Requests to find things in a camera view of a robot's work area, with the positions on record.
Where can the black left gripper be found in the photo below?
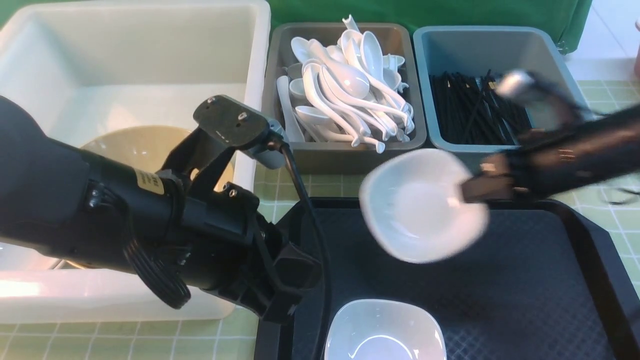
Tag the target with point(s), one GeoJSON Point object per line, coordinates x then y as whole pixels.
{"type": "Point", "coordinates": [219, 243]}

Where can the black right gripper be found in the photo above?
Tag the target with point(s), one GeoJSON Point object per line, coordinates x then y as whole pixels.
{"type": "Point", "coordinates": [540, 168]}

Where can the white square dish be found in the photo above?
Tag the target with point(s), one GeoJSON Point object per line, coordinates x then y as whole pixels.
{"type": "Point", "coordinates": [374, 329]}
{"type": "Point", "coordinates": [413, 207]}

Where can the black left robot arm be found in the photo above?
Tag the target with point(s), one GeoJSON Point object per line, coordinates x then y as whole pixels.
{"type": "Point", "coordinates": [70, 203]}

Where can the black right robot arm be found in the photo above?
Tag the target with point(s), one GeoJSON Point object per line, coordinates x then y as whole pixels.
{"type": "Point", "coordinates": [607, 148]}

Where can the tan bowl in tub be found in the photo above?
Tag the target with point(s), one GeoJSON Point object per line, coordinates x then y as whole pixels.
{"type": "Point", "coordinates": [143, 147]}

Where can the pile of black chopsticks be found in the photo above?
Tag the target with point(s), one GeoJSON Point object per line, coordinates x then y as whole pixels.
{"type": "Point", "coordinates": [470, 112]}

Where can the black plastic serving tray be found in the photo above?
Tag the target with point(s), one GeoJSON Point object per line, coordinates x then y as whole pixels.
{"type": "Point", "coordinates": [543, 283]}

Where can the grey spoon bin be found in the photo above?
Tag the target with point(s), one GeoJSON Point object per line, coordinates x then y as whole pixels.
{"type": "Point", "coordinates": [341, 157]}

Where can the blue-grey chopstick bin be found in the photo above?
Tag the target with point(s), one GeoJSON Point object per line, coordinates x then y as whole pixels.
{"type": "Point", "coordinates": [472, 51]}

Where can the green cloth backdrop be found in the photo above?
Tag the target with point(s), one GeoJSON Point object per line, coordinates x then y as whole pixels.
{"type": "Point", "coordinates": [563, 20]}

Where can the pile of white spoons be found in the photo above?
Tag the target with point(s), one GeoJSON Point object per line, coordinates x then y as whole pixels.
{"type": "Point", "coordinates": [349, 92]}

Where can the large white plastic tub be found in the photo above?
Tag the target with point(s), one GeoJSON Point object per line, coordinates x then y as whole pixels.
{"type": "Point", "coordinates": [84, 69]}

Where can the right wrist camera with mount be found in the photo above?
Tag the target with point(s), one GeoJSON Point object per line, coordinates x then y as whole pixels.
{"type": "Point", "coordinates": [526, 88]}

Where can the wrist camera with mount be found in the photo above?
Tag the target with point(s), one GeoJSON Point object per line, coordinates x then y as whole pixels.
{"type": "Point", "coordinates": [225, 127]}
{"type": "Point", "coordinates": [526, 88]}

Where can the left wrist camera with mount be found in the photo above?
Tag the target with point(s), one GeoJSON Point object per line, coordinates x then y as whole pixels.
{"type": "Point", "coordinates": [225, 127]}

